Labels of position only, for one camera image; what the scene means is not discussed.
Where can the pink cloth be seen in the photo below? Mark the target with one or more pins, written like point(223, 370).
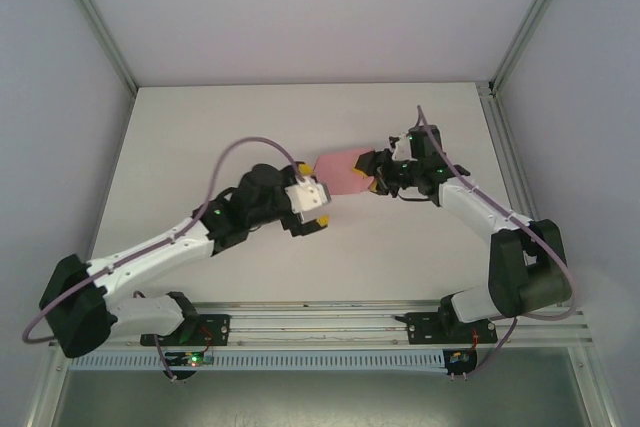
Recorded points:
point(340, 172)

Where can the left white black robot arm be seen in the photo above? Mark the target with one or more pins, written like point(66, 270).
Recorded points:
point(150, 252)

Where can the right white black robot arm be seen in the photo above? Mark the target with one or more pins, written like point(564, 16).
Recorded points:
point(475, 207)

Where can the circuit board with green light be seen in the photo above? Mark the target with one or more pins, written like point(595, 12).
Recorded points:
point(192, 359)

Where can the small circuit board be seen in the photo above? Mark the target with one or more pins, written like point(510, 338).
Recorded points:
point(457, 359)

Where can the aluminium side rail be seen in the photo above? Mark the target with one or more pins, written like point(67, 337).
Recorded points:
point(504, 147)

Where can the aluminium mounting rail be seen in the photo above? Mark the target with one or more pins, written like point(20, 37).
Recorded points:
point(320, 334)

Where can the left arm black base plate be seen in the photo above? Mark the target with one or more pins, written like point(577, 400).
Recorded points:
point(217, 329)

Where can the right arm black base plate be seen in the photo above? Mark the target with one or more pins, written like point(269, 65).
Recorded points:
point(422, 329)

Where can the aluminium frame post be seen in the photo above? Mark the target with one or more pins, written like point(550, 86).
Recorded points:
point(534, 22)
point(97, 22)

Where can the aluminium frame leg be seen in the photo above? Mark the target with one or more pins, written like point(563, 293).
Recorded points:
point(600, 387)
point(45, 387)

